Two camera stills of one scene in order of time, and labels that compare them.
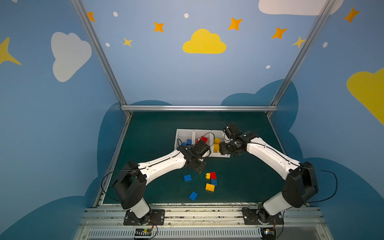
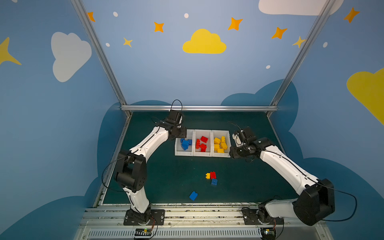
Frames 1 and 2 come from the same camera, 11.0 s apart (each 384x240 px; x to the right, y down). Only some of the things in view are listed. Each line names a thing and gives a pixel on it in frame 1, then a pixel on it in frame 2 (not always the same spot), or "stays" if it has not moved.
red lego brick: x=213 y=175 stays
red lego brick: x=204 y=139 stays
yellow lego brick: x=217 y=141 stays
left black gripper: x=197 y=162 to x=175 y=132
